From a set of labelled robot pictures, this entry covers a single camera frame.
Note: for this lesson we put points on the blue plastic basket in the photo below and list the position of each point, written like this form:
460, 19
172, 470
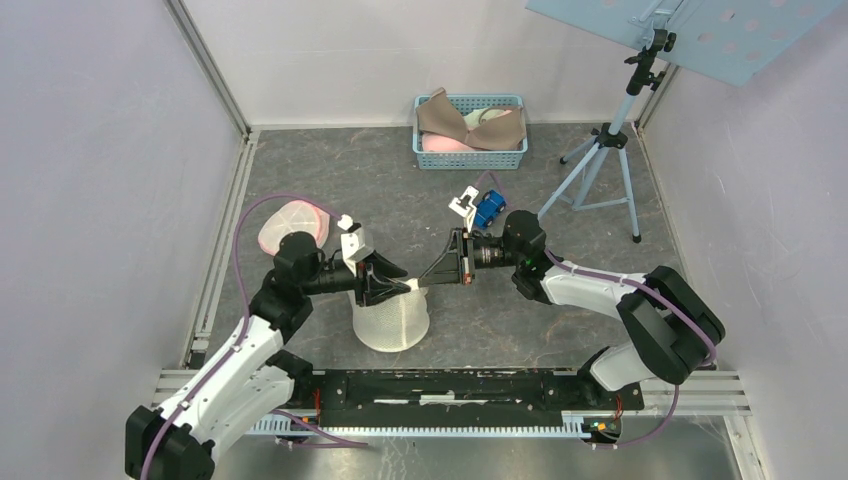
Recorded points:
472, 159

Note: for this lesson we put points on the blue tripod stand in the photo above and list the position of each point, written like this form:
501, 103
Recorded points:
609, 137

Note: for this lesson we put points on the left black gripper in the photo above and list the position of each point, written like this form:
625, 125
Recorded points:
374, 268

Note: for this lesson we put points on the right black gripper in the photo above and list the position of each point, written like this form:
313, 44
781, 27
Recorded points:
447, 268

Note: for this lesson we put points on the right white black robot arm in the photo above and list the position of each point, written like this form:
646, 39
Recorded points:
671, 331

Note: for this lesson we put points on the light blue perforated board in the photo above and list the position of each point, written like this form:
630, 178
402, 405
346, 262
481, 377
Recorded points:
727, 40

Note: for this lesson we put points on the blue toy car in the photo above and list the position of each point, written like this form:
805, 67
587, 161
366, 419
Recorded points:
491, 205

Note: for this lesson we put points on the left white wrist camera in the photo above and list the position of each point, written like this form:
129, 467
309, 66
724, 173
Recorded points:
356, 242

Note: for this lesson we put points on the light blue cable rail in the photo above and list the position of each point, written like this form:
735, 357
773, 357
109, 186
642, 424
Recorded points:
281, 426

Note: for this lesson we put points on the pink cloth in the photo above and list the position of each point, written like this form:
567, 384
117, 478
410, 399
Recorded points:
431, 142

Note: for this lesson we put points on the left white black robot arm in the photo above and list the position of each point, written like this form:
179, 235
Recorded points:
251, 374

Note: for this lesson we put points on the beige padded bra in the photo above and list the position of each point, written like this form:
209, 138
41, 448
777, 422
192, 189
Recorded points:
493, 128

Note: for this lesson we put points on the light green cloth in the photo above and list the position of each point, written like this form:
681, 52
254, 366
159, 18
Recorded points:
478, 117

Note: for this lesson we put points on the white round tub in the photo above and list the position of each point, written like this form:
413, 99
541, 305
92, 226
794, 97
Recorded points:
394, 325

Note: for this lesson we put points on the white mesh laundry bag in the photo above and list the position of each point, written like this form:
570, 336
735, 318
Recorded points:
294, 216

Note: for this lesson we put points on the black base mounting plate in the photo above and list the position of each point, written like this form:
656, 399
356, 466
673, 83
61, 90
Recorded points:
425, 398

